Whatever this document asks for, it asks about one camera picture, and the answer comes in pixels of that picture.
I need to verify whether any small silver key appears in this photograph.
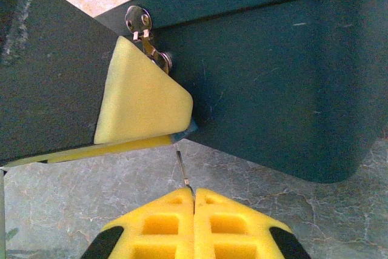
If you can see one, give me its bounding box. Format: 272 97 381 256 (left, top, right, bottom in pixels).
175 149 196 198

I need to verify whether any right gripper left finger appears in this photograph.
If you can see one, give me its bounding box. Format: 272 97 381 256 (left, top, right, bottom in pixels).
80 187 195 259

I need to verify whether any starry night print tin box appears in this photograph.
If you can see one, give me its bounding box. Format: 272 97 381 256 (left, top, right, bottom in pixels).
92 0 388 184

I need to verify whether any silver box hasp latch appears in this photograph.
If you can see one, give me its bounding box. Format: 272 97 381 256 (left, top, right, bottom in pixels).
124 5 174 75

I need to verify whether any small blue padlock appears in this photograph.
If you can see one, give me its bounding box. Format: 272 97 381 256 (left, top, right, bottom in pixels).
171 118 200 145

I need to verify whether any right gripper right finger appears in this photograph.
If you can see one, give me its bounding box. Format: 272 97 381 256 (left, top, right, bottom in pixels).
195 187 312 259

